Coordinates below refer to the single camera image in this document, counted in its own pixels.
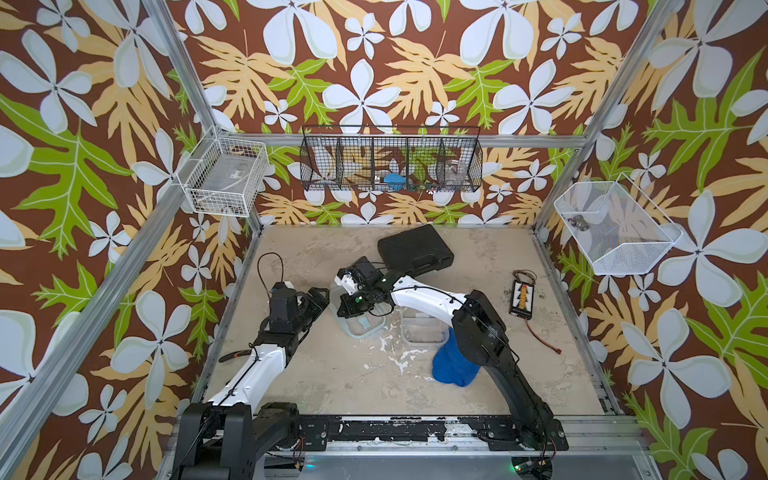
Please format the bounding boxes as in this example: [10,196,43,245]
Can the black yellow charger box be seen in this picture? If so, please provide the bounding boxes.
[509,269,562,355]

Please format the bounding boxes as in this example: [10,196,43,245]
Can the white mesh basket right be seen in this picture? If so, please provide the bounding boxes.
[554,174,683,276]

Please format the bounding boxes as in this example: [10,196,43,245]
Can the white wire basket left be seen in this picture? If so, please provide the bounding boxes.
[177,131,270,218]

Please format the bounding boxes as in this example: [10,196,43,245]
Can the teal-rimmed lunch box lid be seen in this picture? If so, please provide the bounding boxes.
[329,285,390,339]

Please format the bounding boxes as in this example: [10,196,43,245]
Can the black wire wall basket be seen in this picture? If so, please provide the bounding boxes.
[298,125,484,193]

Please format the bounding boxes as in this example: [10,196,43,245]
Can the orange handled pliers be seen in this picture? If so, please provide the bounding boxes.
[218,349,251,363]

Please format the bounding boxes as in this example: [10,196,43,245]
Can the blue microfiber cloth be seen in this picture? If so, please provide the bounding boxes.
[432,343,480,387]

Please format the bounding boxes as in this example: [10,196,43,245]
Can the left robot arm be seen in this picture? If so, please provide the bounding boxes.
[170,282,330,479]

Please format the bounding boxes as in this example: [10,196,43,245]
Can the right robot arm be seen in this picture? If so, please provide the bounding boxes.
[334,257,569,452]

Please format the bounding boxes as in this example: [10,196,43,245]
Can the blue item in basket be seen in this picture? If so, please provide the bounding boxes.
[384,173,407,191]

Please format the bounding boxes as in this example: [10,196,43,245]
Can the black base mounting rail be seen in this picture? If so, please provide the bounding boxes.
[298,415,570,453]

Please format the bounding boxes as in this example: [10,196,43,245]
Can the black plastic tool case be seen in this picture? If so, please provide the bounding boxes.
[377,225,455,277]

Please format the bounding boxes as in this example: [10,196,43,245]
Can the clear lunch box container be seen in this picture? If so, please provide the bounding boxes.
[398,307,449,346]

